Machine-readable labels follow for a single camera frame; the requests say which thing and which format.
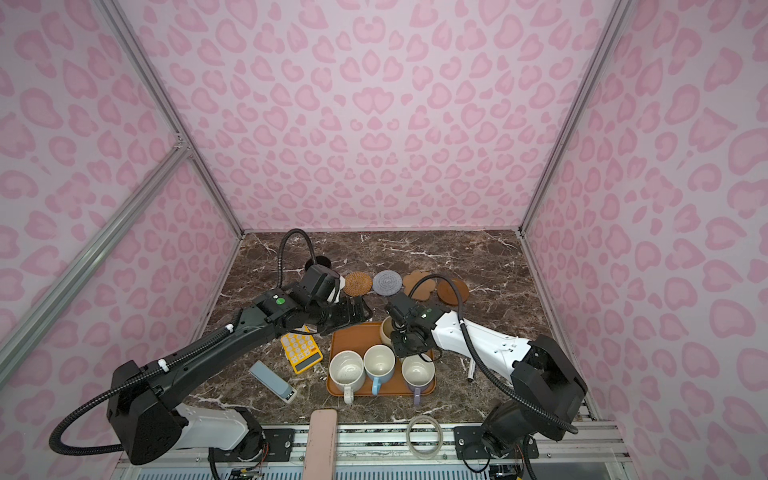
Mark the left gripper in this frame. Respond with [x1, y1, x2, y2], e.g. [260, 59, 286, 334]
[310, 293, 377, 335]

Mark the cream beige mug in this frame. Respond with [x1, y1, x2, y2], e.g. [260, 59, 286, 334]
[379, 316, 394, 349]

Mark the woven rattan round coaster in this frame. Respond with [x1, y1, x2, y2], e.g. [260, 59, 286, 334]
[343, 271, 373, 297]

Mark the cork flower-shaped coaster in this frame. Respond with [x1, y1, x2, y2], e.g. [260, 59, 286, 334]
[401, 269, 438, 301]

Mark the grey woven round coaster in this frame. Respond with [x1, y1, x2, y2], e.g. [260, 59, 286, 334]
[372, 270, 403, 297]

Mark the brown round wooden coaster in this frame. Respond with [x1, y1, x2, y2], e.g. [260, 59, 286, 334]
[437, 278, 470, 306]

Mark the black mug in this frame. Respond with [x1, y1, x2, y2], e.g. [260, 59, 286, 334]
[304, 255, 332, 271]

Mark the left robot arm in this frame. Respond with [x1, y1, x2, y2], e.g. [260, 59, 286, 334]
[107, 289, 372, 465]

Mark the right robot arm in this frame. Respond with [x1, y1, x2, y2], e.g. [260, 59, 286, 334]
[385, 293, 588, 457]

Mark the orange brown tray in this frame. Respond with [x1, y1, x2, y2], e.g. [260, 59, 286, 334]
[327, 322, 436, 401]

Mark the light blue mug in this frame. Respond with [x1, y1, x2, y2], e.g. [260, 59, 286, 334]
[363, 344, 396, 396]

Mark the lavender mug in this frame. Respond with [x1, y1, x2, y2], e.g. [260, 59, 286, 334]
[401, 356, 435, 406]

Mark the white mug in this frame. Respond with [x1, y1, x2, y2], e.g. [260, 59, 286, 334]
[329, 350, 367, 405]

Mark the yellow calculator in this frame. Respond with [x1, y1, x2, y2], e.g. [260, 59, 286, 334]
[280, 329, 323, 375]

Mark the black white marker pen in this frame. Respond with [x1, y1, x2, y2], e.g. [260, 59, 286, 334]
[467, 362, 477, 383]

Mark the grey blue stapler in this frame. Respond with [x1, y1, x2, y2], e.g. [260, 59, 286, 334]
[249, 361, 296, 404]

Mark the clear tape roll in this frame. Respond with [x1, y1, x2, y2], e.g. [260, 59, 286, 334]
[405, 415, 444, 460]

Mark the pink rectangular bar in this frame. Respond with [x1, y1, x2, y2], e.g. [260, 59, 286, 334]
[302, 409, 338, 480]

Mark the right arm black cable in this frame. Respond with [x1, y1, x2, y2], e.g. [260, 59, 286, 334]
[407, 274, 580, 436]

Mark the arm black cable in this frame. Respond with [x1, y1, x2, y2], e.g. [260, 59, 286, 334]
[49, 228, 319, 456]
[407, 274, 580, 436]

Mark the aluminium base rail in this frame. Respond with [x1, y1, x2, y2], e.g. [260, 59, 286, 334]
[110, 422, 639, 479]

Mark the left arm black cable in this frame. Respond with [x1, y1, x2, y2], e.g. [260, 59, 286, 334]
[49, 228, 319, 456]

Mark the left aluminium frame strut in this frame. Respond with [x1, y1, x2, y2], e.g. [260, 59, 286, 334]
[1, 141, 189, 385]

